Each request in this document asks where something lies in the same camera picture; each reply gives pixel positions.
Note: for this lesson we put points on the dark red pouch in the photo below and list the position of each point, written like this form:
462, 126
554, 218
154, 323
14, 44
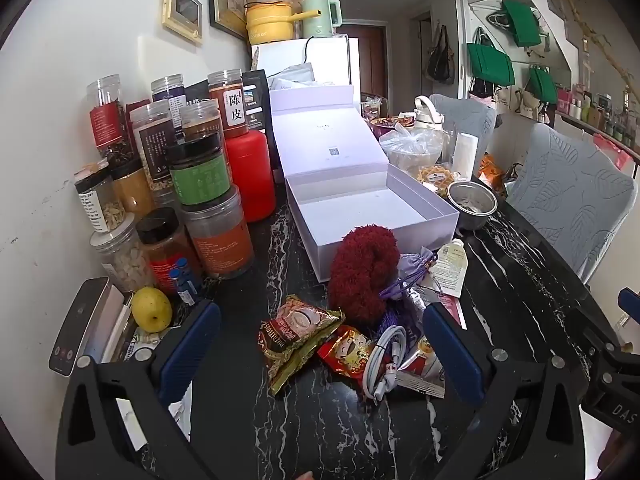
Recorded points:
136, 107

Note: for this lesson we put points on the jar of yellow powder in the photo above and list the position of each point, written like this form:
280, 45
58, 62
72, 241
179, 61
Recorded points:
132, 192

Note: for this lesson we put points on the yellow cooking pot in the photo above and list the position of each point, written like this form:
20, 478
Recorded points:
265, 22

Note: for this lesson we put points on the tall black foil pouch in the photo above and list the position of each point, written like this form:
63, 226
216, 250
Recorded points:
257, 100

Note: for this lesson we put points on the grain jar dark label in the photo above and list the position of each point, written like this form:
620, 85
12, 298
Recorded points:
152, 145

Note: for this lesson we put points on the white cream tube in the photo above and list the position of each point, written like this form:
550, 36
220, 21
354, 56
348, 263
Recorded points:
450, 265

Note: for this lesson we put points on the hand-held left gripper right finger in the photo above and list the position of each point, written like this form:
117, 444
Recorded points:
452, 355

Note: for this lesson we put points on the orange snack packet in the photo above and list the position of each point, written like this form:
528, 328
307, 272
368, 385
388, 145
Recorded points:
492, 170

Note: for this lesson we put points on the plastic bag of food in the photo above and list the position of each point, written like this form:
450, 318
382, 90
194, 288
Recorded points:
410, 152

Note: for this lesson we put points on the white paper envelopes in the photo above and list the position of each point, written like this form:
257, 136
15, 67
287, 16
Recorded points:
295, 77

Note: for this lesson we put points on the white water bottle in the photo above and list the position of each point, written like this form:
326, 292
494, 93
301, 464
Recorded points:
429, 115

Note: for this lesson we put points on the clear plastic cup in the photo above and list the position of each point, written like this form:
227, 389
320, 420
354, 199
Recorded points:
371, 109

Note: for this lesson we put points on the red candy packet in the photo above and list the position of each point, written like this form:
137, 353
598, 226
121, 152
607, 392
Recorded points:
345, 352

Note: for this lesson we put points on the pink plastic bag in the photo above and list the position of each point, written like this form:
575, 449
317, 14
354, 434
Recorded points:
612, 152

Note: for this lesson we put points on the jar of white cubes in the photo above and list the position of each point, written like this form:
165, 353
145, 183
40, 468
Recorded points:
125, 265

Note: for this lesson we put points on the red white coffee sachet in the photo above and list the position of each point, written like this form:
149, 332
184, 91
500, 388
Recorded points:
425, 367

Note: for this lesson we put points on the large jar orange label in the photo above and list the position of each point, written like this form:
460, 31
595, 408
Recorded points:
220, 240

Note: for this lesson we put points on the clear jar purple label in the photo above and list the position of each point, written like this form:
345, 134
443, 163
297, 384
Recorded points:
167, 91

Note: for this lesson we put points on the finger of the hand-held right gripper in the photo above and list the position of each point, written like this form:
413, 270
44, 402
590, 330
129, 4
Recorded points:
595, 335
628, 301

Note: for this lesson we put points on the grey leaf-pattern chair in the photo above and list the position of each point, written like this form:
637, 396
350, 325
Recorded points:
467, 115
565, 205

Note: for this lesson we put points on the gold snack packet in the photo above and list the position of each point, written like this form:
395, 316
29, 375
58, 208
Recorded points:
295, 340

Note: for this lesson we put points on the green label jar black lid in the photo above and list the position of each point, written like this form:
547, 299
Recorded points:
200, 175

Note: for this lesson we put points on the red canister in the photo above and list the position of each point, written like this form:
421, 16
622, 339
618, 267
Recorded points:
250, 175

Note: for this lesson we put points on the pale green kettle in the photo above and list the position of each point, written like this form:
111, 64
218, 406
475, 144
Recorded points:
317, 17

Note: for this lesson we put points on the jar of pale slices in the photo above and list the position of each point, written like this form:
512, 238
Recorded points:
95, 205

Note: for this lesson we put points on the waffle packet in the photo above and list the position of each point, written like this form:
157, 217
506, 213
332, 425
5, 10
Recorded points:
439, 176

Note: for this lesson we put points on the orange jar white label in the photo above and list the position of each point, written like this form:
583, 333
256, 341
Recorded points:
227, 110

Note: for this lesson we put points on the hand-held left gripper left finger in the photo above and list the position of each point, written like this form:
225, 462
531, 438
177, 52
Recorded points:
192, 337

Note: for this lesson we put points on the purple snack bowl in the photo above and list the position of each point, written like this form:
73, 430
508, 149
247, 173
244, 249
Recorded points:
390, 122

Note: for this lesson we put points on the purple satin tassel pouch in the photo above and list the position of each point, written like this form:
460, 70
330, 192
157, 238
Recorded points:
414, 266

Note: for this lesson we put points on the green tote bag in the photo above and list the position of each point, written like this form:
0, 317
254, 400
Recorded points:
522, 22
490, 62
542, 85

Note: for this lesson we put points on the white refrigerator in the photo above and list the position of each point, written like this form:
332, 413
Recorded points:
325, 60

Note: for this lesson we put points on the white paper roll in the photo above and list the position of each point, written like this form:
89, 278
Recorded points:
465, 155

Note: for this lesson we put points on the yellow pear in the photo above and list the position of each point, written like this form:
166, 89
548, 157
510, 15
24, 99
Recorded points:
151, 308

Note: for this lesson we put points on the dark handbag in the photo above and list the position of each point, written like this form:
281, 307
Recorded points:
440, 62

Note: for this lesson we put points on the white gift box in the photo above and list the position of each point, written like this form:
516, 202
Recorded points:
330, 135

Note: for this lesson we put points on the clear jar brown contents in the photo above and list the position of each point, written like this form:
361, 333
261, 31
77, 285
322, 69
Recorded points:
200, 120

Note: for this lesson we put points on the row of shelf bottles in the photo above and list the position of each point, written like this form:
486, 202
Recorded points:
610, 115

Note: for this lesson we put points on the spice jar black lid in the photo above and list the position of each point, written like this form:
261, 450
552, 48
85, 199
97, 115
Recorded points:
165, 255

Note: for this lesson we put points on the small black pouch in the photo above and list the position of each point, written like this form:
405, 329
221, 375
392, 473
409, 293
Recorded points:
196, 91

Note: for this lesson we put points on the clear jar red label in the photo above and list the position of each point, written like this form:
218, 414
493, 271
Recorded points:
107, 120

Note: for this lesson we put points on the red fluffy plush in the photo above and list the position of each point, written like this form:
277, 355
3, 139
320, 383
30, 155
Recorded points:
362, 270

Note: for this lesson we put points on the white power bank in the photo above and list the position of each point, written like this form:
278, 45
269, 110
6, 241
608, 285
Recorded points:
102, 325

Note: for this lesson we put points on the white heat patch packet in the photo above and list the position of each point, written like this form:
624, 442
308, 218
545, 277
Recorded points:
145, 346

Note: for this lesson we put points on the steel bowl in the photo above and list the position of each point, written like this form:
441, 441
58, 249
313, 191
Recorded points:
470, 210

